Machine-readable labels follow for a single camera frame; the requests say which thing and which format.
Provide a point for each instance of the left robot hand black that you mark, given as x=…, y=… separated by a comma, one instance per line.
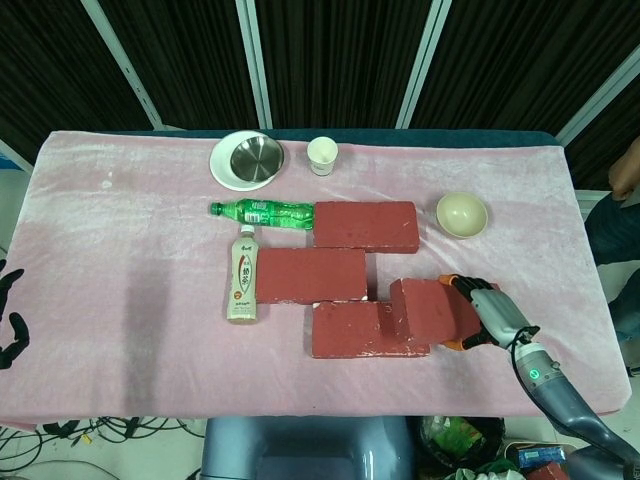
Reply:
x=19, y=331

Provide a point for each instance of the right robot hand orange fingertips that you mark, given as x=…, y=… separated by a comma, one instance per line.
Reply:
x=495, y=310

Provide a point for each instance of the red brick with face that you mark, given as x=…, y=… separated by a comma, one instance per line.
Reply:
x=430, y=310

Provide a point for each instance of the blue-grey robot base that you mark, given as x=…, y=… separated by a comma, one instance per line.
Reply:
x=310, y=450

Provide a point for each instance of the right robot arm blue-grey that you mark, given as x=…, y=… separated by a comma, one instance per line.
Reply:
x=555, y=395

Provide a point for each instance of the person forearm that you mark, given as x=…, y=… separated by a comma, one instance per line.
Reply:
x=625, y=175

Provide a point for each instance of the red brick white-flecked face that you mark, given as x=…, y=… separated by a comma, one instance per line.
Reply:
x=345, y=330

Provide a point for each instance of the red brick with faint scratches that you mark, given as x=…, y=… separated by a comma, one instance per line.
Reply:
x=365, y=225

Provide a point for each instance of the red brick white-chipped side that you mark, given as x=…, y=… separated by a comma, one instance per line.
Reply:
x=310, y=275

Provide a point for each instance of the beige ceramic bowl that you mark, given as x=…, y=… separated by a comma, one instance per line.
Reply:
x=461, y=215

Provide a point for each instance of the pink velvet table cloth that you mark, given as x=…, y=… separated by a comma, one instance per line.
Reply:
x=125, y=300

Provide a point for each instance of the black trash bag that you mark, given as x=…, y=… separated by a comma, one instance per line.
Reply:
x=490, y=435

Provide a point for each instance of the seated person dark clothes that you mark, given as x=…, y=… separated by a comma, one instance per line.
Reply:
x=615, y=230

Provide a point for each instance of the blue packet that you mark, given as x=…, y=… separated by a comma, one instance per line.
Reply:
x=540, y=456

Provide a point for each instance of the beige milk tea bottle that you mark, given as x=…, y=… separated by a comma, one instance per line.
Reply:
x=243, y=280

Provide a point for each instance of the white paper cup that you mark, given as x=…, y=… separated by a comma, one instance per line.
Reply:
x=321, y=157

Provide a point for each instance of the green plastic soda bottle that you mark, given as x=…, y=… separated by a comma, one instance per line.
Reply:
x=260, y=212

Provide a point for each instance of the white round plate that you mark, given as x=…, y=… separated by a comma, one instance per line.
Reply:
x=220, y=165

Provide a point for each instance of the stainless steel dish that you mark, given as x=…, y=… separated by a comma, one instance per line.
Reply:
x=256, y=160

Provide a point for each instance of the white partition post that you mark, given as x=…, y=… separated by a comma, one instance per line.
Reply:
x=255, y=65
x=130, y=65
x=422, y=65
x=600, y=95

